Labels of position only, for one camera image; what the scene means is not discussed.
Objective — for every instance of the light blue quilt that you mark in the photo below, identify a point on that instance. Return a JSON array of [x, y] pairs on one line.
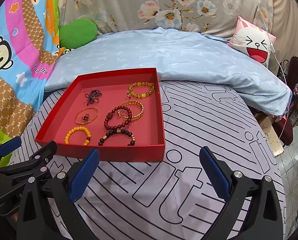
[[164, 55]]

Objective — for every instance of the dark wooden chair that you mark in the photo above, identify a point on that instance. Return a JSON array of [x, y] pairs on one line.
[[295, 70]]

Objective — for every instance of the grey striped bed sheet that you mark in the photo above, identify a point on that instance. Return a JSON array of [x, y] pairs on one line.
[[189, 130]]

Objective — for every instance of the pink rabbit face cushion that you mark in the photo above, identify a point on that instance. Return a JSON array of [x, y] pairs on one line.
[[254, 45]]

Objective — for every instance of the grey floral cover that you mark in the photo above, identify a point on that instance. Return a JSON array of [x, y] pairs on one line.
[[114, 5]]

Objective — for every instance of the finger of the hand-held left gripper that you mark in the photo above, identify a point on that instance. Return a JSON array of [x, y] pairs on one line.
[[42, 155], [10, 146]]

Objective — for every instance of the dark beaded bow ornament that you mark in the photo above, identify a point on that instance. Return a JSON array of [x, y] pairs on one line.
[[91, 95]]

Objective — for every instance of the green plush pillow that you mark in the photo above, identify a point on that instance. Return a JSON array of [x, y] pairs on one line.
[[76, 32]]

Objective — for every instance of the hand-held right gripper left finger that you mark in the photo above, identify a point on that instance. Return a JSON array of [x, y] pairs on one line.
[[84, 177]]

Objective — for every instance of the worn white wooden stool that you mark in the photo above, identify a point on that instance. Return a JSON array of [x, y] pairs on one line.
[[270, 135]]

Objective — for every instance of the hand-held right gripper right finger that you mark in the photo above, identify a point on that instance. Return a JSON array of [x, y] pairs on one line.
[[214, 176]]

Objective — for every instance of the monkey cartoon blanket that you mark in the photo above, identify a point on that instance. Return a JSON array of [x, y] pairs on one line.
[[14, 17]]

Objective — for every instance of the thin gold bangle with charm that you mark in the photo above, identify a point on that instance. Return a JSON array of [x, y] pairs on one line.
[[91, 108]]

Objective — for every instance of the red cardboard box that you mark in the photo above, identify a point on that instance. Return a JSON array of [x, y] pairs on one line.
[[129, 152]]

